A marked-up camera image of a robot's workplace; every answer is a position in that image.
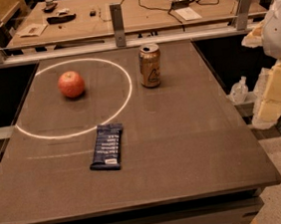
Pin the gold soda can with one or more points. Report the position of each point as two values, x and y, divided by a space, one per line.
149 65

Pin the white circle marking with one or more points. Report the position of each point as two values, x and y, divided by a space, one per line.
47 114

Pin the white paper sheet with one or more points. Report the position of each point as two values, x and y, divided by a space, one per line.
187 14

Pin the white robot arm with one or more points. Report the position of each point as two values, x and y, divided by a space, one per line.
271 40

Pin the clear plastic bottle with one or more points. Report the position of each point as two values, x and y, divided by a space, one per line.
239 91

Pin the wooden background table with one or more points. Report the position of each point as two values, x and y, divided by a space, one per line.
94 19

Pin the red apple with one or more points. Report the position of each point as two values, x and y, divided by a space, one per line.
71 85

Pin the black flat tool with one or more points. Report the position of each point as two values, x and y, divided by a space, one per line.
61 19

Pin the middle metal bracket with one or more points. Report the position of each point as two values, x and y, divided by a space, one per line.
118 24

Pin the blue rxbar blueberry wrapper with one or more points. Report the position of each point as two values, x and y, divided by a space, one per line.
107 149

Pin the right metal bracket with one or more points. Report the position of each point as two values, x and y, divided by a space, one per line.
241 16

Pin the white paper envelope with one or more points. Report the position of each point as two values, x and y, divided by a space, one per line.
34 30

